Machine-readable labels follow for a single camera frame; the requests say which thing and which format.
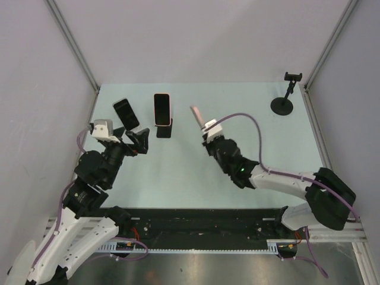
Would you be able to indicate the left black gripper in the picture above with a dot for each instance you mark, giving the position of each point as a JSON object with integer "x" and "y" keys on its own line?
{"x": 141, "y": 139}

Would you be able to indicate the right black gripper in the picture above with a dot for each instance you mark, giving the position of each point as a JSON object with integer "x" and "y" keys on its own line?
{"x": 208, "y": 145}

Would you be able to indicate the pink case phone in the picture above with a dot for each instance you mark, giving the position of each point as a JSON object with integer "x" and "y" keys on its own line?
{"x": 197, "y": 114}

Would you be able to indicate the black round-base phone stand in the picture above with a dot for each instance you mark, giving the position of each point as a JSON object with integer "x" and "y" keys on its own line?
{"x": 282, "y": 105}

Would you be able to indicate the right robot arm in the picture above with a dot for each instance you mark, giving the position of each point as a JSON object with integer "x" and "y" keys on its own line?
{"x": 327, "y": 199}

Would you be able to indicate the clear acrylic phone stand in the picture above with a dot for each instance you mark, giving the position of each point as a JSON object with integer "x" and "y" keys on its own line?
{"x": 137, "y": 129}

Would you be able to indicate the black phone on clear stand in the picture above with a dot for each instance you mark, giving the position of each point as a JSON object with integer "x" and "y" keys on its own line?
{"x": 126, "y": 114}

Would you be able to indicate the black block phone stand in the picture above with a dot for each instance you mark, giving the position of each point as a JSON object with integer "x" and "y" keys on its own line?
{"x": 164, "y": 131}

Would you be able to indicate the pink phone on block stand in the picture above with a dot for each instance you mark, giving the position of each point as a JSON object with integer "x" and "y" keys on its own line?
{"x": 162, "y": 109}

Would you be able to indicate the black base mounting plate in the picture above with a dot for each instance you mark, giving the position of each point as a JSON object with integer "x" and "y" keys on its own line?
{"x": 210, "y": 229}

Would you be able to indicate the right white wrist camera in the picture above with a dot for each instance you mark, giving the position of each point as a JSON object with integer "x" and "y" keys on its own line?
{"x": 211, "y": 130}

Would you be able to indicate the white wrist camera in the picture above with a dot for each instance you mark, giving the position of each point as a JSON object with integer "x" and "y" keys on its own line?
{"x": 211, "y": 130}
{"x": 102, "y": 130}

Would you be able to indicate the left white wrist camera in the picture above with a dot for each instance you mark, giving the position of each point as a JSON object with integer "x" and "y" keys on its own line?
{"x": 102, "y": 130}

